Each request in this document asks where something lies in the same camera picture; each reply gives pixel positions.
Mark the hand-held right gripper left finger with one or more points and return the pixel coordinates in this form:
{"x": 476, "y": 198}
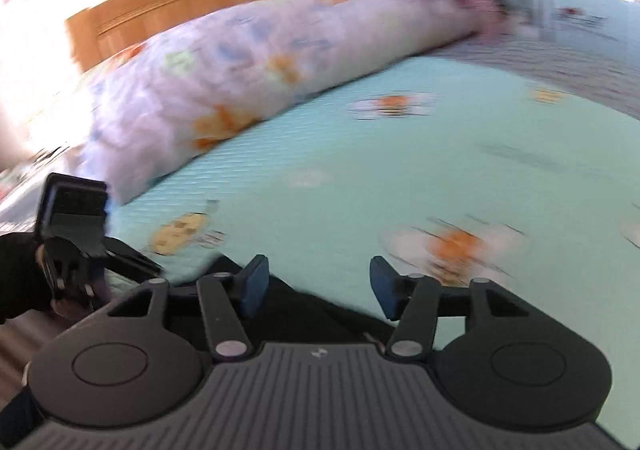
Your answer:
{"x": 256, "y": 280}

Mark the mint quilted bee bedspread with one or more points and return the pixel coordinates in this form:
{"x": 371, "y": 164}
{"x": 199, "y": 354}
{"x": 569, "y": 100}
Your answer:
{"x": 425, "y": 155}

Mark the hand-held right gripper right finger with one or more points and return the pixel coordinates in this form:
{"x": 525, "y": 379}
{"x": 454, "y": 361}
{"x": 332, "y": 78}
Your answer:
{"x": 383, "y": 286}

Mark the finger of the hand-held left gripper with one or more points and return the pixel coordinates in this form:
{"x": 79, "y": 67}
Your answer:
{"x": 132, "y": 257}

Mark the long floral bolster pillow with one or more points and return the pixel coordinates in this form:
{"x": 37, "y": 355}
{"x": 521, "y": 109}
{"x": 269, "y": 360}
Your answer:
{"x": 250, "y": 75}

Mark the black pants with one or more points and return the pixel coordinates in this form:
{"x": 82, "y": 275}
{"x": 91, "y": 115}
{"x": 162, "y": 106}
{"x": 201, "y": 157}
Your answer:
{"x": 300, "y": 310}

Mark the person's left hand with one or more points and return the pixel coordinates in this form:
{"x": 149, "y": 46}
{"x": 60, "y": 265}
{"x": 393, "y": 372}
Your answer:
{"x": 85, "y": 302}

